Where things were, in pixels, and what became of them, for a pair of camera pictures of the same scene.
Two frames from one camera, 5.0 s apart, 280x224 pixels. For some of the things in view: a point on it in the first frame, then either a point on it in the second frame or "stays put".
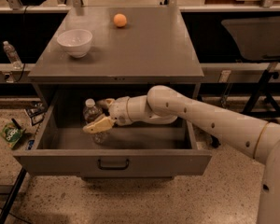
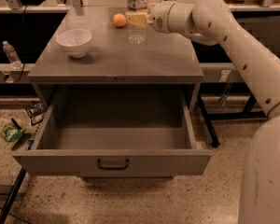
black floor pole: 4,213 stays put
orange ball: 119,20 stays put
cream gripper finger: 103,124 to 138,19
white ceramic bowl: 75,41 stays put
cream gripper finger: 105,103 to 151,6
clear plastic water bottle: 90,112 to 136,1
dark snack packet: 36,111 stays put
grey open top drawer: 175,147 stays put
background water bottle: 12,55 stays put
